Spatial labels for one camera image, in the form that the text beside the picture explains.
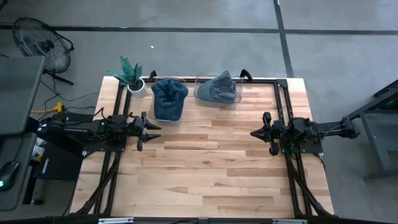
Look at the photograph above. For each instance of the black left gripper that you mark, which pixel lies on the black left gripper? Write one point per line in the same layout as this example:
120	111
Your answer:
138	129

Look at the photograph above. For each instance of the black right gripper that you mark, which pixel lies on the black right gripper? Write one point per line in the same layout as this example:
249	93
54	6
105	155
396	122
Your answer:
275	133

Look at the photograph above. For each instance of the blue denim cap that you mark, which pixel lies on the blue denim cap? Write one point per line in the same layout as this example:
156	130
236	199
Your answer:
169	99

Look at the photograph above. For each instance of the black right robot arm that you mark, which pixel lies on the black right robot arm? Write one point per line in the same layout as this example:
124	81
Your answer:
329	130

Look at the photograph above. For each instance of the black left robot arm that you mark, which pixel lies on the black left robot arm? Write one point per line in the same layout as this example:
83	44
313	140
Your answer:
77	127

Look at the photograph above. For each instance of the clear plastic bin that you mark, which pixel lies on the clear plastic bin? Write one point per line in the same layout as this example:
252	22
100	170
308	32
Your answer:
152	119
239	102

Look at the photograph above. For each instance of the black clamp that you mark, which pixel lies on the black clamp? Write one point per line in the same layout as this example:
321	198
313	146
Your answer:
246	74
152	76

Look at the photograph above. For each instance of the green plant in white pot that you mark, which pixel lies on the green plant in white pot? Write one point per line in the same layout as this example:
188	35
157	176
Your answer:
130	76

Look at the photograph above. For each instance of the black Trossen box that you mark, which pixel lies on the black Trossen box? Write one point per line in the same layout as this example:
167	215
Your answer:
59	165

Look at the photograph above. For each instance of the black metal stand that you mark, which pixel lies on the black metal stand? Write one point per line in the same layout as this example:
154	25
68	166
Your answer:
376	143

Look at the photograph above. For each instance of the white can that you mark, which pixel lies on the white can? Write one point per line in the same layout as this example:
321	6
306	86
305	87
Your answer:
38	152

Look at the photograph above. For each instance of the grey desk top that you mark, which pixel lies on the grey desk top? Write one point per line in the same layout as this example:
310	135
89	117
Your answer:
18	93
21	146

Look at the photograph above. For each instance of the black floor fan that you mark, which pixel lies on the black floor fan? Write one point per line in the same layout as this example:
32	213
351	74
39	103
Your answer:
46	45

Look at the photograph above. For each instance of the black computer mouse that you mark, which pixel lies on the black computer mouse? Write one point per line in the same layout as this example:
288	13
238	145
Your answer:
7	174

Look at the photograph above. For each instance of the silver aluminium bracket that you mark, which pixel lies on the silver aluminium bracket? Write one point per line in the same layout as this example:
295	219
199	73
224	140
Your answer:
115	220
289	221

